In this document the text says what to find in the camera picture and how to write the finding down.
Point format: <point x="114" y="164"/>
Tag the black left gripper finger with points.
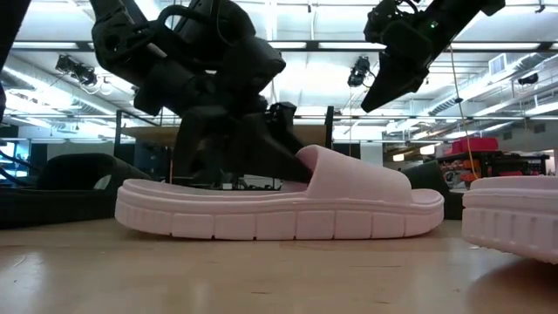
<point x="285" y="122"/>
<point x="253" y="152"/>

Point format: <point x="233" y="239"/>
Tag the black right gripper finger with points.
<point x="388" y="89"/>

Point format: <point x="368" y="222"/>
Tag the pink rubber slide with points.
<point x="510" y="218"/>
<point x="349" y="205"/>

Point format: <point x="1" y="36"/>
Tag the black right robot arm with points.
<point x="462" y="17"/>

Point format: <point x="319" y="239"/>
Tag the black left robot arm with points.
<point x="117" y="39"/>

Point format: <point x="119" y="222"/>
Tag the black ceiling spotlight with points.
<point x="359" y="72"/>
<point x="76" y="70"/>

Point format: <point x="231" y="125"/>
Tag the dark ceiling fixture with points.
<point x="528" y="79"/>

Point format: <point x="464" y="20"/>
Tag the storage rack with red bins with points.
<point x="492" y="161"/>

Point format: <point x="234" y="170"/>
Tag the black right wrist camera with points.
<point x="385" y="15"/>

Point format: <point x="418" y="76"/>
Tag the wooden shelf with black frame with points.
<point x="148" y="135"/>

